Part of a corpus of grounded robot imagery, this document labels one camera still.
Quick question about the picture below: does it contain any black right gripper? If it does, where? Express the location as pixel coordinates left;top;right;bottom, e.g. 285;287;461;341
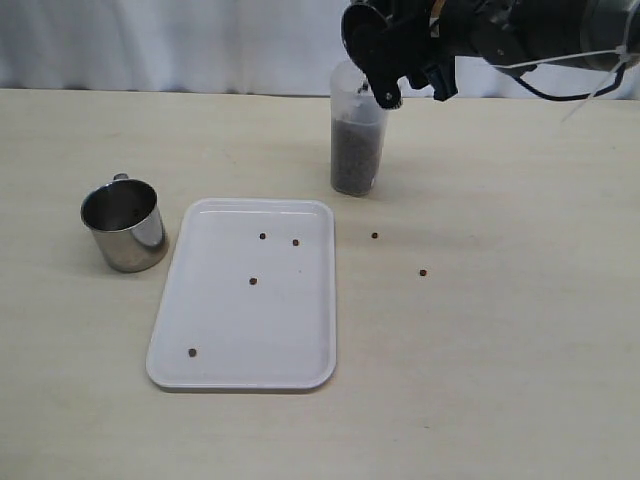
369;1;500;65

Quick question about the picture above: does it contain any steel mug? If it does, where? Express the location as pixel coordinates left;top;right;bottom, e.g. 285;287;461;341
80;173;169;273

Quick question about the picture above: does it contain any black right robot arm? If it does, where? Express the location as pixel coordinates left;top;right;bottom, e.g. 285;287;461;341
361;1;639;76

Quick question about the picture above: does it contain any clear plastic tall container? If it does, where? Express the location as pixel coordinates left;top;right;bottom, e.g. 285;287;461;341
330;60;387;197

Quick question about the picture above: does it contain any white right zip tie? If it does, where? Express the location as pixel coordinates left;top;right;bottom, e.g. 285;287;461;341
494;45;639;122

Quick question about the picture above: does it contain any white curtain backdrop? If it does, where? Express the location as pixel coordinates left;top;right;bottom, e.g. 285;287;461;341
0;0;640;101

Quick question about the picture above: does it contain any white plastic tray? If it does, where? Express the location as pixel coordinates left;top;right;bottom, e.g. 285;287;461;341
146;198;337;391

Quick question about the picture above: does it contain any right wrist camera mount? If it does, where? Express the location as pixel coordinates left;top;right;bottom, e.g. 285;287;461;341
341;1;458;110

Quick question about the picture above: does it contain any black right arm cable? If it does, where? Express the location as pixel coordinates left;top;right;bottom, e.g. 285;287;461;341
514;64;626;102

